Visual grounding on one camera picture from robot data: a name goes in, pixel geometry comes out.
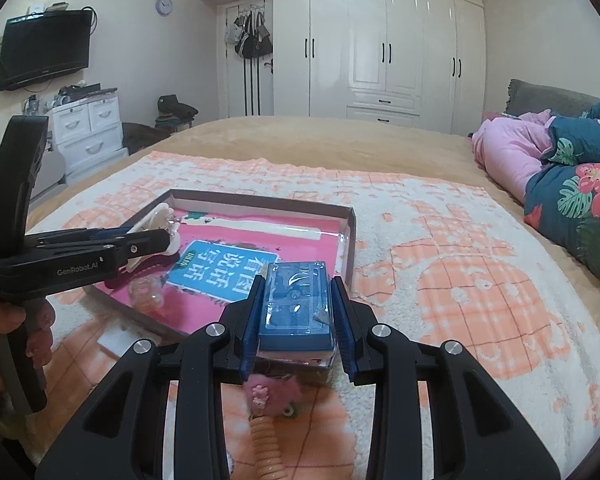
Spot black hanging bag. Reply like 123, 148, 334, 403
235, 11, 273, 59

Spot blue box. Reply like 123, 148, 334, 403
254, 260, 340, 376

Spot shallow brown cardboard box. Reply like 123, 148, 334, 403
92, 188, 357, 338

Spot white and orange fleece blanket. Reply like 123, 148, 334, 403
25, 152, 600, 480

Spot grey hanging bag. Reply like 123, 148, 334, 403
223, 15, 243, 45

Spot pink plush hair tie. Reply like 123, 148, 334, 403
245, 375, 303, 418

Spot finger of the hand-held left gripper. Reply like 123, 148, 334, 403
105, 229, 176, 267
35, 226, 134, 252

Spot white room door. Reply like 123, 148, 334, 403
217, 0, 275, 120

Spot white drawer cabinet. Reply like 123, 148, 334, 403
46, 94, 129, 176

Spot teal floral quilt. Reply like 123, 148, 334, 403
524, 99, 600, 281

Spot peach coil hair tie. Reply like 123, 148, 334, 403
249, 412, 287, 480

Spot dark brown cloth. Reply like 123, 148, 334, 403
122, 122, 173, 153

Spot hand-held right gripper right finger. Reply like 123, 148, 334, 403
328, 275, 571, 480

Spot dark clothes pile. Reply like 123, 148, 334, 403
155, 95, 199, 128

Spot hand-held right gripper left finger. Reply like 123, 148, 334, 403
35, 277, 271, 480

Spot bed with tan sheet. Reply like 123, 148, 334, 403
30, 115, 600, 480

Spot white claw hair clip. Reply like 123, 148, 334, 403
129, 203, 182, 272

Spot black set-top box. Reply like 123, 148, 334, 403
57, 85, 118, 102

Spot white glossy wardrobe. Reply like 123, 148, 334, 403
196, 0, 487, 136

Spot black wall television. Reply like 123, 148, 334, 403
0, 10, 92, 93

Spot grey padded chair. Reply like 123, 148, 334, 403
30, 152, 66, 201

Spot pink quilt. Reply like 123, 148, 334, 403
470, 109, 566, 203

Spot dark red hair clip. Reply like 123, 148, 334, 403
104, 255, 181, 290

